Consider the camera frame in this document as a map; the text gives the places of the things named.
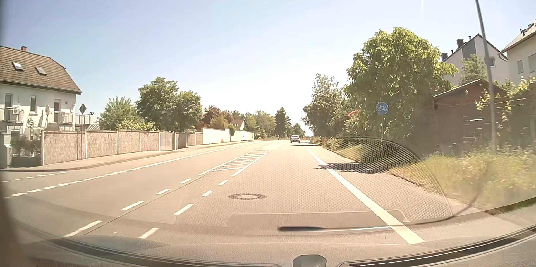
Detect grass verge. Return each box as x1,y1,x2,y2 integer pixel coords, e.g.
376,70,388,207
312,136,536,211

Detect cycle path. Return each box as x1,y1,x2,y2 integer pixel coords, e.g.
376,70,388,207
308,141,482,234

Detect grey house with chimneys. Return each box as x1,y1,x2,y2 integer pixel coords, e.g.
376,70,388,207
441,34,510,88

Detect row of trees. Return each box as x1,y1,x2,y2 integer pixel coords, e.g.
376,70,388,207
301,74,361,139
97,76,306,140

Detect white wall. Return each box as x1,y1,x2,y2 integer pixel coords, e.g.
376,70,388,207
202,127,255,145

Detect grey lamp post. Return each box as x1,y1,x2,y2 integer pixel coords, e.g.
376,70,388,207
466,0,497,155

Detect round blue bicycle sign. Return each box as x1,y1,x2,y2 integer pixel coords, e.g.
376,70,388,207
375,101,389,141

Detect grey pavement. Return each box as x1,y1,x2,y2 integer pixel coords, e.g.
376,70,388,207
0,141,256,172

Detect road markings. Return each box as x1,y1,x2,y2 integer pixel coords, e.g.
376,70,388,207
0,143,425,245

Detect brown wooden shed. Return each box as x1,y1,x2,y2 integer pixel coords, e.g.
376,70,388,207
427,79,508,150

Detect stone panel wall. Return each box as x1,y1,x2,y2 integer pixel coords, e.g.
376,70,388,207
41,130,203,166

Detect large green tree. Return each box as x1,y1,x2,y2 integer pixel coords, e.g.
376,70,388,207
344,27,459,141

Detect grey asphalt road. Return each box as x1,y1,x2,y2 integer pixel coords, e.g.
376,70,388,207
0,140,423,255

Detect wooden fence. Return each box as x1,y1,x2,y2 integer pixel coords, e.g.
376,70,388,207
456,93,536,148

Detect white house with brown roof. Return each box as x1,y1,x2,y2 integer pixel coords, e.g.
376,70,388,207
0,45,83,169

